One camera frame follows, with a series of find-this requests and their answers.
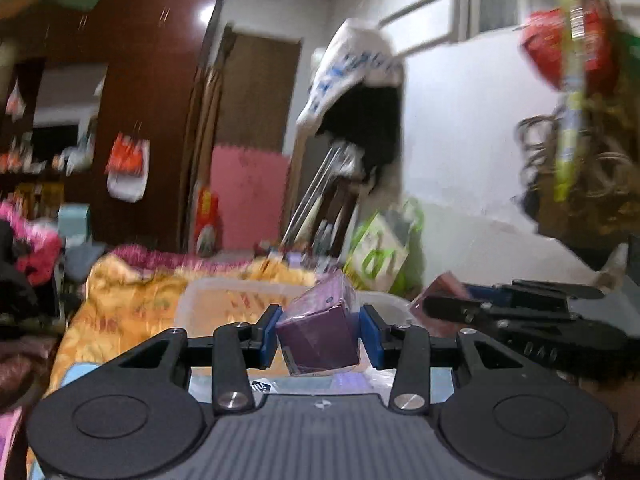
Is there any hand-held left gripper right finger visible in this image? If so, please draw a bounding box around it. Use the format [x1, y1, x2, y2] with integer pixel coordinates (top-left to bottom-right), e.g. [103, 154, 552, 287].
[359, 304, 538, 415]

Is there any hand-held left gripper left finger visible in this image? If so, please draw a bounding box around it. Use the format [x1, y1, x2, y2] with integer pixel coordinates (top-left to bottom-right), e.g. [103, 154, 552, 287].
[107, 304, 282, 415]

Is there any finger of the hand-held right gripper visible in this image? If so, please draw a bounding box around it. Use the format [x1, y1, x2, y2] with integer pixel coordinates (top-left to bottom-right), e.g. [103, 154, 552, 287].
[462, 279, 606, 318]
[422, 295, 505, 326]

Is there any purple box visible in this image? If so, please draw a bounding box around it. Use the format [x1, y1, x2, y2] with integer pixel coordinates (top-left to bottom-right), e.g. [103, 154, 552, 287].
[275, 270, 362, 377]

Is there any clear plastic basket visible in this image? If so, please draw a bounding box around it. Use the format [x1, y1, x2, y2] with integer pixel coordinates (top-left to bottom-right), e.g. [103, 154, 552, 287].
[174, 277, 421, 333]

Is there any dark brown bag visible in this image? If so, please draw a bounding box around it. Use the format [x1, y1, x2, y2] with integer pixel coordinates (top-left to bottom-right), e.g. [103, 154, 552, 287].
[520, 170, 640, 271]

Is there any green white bag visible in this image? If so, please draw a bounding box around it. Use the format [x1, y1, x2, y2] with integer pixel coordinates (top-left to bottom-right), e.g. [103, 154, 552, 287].
[345, 200, 426, 296]

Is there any magenta blanket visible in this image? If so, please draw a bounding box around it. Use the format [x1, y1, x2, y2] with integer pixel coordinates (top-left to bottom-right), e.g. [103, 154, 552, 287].
[112, 242, 261, 271]

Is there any red printed bag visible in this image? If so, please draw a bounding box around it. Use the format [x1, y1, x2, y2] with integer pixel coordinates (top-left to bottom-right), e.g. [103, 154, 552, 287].
[195, 187, 221, 256]

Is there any pink foam mat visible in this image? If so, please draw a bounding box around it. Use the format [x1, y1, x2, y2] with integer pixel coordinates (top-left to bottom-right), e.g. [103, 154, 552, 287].
[210, 145, 292, 253]

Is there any yellow floral blanket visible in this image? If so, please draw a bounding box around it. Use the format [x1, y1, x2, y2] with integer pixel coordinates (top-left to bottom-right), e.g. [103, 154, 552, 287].
[47, 252, 321, 396]

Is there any folded metal rack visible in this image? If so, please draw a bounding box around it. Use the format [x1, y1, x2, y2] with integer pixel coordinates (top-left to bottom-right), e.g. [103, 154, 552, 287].
[282, 142, 361, 261]

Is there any grey cloth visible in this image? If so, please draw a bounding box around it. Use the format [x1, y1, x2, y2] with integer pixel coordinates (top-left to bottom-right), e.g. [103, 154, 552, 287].
[65, 242, 106, 281]

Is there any white orange plastic bag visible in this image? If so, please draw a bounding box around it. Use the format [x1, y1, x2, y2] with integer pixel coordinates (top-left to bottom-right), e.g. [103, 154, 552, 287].
[105, 130, 151, 204]

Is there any teal box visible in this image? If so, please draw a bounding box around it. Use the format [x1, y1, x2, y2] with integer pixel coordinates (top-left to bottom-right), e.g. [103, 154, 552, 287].
[57, 204, 91, 241]

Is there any brown door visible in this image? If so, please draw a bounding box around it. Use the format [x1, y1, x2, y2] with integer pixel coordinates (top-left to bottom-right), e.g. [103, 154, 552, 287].
[215, 25, 303, 156]

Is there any red hanging bag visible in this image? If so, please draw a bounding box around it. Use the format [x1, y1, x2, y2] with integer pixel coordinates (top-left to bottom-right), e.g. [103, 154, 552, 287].
[520, 2, 621, 93]

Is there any pink red cloth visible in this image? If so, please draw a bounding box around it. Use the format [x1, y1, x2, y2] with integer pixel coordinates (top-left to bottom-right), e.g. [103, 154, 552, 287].
[0, 202, 63, 286]

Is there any black jacket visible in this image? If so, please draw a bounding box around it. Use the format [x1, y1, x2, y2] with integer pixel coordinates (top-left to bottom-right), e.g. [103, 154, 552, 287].
[0, 220, 51, 331]

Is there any white cloth blue print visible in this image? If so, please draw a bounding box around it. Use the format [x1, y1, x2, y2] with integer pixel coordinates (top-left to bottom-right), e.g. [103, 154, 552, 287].
[296, 17, 406, 136]

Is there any brown wooden wardrobe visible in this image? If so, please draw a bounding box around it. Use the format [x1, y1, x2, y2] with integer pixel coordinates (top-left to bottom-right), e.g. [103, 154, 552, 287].
[0, 0, 226, 256]

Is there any window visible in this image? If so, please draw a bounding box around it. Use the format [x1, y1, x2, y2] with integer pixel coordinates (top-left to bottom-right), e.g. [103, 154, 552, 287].
[452, 0, 556, 43]

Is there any small pink white bag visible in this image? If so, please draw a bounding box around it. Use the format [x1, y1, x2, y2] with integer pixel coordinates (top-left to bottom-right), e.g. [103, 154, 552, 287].
[5, 80, 26, 121]

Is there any coiled rope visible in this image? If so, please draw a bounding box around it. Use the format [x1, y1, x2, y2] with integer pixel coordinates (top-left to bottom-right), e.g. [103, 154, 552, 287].
[517, 95, 640, 201]

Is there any yellow green strap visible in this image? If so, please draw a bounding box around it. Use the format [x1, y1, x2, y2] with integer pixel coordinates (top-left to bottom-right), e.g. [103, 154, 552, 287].
[547, 0, 588, 201]

